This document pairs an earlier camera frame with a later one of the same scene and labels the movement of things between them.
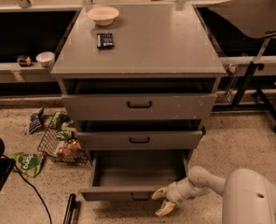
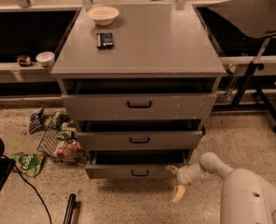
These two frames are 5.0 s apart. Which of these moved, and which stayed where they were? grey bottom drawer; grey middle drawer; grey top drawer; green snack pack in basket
Moved: grey bottom drawer
Stayed: grey middle drawer; green snack pack in basket; grey top drawer
